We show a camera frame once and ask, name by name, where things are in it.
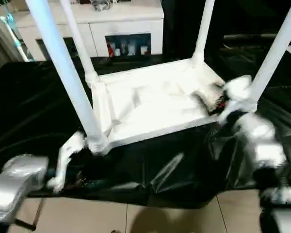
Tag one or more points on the white plastic table top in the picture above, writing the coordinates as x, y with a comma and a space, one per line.
150, 102

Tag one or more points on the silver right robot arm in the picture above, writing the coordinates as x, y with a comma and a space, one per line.
259, 141

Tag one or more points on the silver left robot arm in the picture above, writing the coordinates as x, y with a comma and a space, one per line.
14, 184

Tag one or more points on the white glass-door cabinet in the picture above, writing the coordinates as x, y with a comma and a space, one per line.
126, 22

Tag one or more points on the grey crumpled object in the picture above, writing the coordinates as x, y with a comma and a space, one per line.
101, 5

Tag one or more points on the black plastic mat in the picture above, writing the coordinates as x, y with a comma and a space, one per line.
39, 107

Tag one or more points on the white pole with blue band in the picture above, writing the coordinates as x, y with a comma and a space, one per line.
12, 29

